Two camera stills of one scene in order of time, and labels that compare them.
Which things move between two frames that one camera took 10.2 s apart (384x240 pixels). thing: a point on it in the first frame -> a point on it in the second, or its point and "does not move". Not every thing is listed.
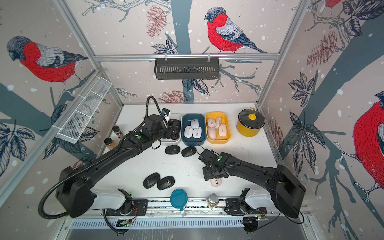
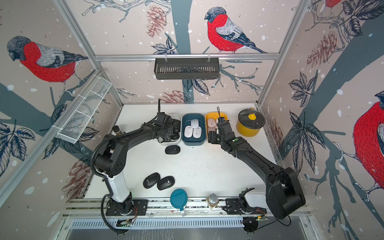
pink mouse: [212, 133] does not move
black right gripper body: [209, 173] -> [222, 140]
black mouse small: [175, 135] does not move
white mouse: [197, 133] does not move
